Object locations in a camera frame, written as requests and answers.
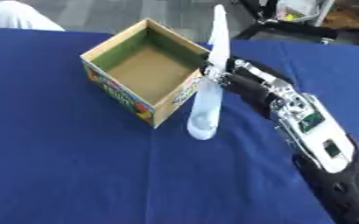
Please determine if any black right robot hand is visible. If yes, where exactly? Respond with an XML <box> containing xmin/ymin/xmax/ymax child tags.
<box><xmin>198</xmin><ymin>56</ymin><xmax>296</xmax><ymax>121</ymax></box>

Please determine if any open cardboard box green inside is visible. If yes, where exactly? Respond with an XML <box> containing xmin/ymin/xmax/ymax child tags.
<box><xmin>78</xmin><ymin>17</ymin><xmax>212</xmax><ymax>130</ymax></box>

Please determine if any black chair base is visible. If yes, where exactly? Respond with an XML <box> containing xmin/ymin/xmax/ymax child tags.
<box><xmin>231</xmin><ymin>0</ymin><xmax>339</xmax><ymax>41</ymax></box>

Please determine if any clear plastic bin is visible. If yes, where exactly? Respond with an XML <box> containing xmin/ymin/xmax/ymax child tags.
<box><xmin>274</xmin><ymin>0</ymin><xmax>336</xmax><ymax>28</ymax></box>

